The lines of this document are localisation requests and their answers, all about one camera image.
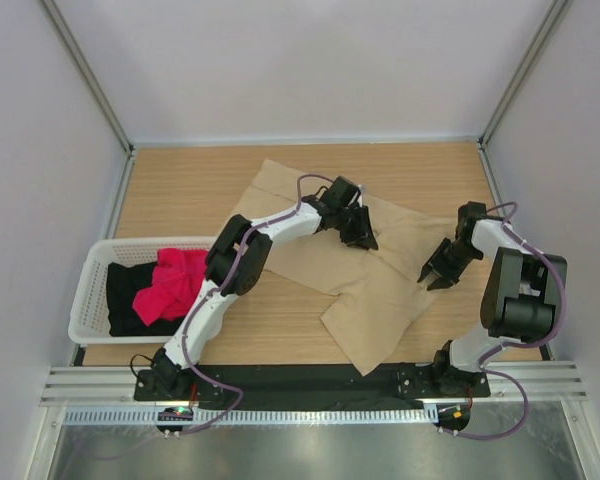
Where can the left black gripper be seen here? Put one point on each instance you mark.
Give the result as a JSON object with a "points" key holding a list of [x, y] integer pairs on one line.
{"points": [[363, 236]]}

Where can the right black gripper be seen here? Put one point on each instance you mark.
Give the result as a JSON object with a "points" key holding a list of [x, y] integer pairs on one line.
{"points": [[436, 264]]}

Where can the beige t shirt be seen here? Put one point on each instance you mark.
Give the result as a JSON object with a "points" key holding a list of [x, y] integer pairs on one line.
{"points": [[322, 302]]}

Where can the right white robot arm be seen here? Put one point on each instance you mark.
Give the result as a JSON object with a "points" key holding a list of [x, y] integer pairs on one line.
{"points": [[523, 304]]}

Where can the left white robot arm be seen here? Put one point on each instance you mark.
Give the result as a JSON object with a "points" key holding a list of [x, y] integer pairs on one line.
{"points": [[234, 265]]}

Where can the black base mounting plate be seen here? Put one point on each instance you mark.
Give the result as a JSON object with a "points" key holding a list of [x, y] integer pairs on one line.
{"points": [[312, 388]]}

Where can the pink t shirt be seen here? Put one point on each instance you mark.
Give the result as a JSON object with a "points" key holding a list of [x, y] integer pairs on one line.
{"points": [[175, 284]]}

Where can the black t shirt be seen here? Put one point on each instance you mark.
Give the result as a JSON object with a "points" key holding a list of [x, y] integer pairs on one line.
{"points": [[122, 285]]}

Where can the white plastic laundry basket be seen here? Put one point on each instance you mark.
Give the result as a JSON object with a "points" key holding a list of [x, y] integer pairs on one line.
{"points": [[89, 323]]}

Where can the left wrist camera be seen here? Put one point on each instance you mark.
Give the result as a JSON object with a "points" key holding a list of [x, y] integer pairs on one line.
{"points": [[343, 193]]}

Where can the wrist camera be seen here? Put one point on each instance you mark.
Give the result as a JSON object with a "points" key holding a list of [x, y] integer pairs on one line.
{"points": [[343, 193], [467, 215]]}

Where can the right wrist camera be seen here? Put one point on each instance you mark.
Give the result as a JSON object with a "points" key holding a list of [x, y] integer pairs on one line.
{"points": [[467, 215]]}

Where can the aluminium front rail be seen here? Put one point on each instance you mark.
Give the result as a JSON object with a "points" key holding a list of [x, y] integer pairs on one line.
{"points": [[541, 380]]}

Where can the white slotted cable duct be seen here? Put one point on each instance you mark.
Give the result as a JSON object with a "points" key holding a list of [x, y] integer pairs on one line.
{"points": [[180, 415]]}

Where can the right aluminium frame post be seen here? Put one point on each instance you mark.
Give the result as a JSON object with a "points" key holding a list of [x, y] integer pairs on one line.
{"points": [[531, 56]]}

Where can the aluminium frame post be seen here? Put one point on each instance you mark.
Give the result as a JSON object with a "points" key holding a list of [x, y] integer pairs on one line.
{"points": [[531, 56], [69, 42]]}

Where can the left aluminium frame post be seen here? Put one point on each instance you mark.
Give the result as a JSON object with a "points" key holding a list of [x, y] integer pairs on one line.
{"points": [[69, 42]]}

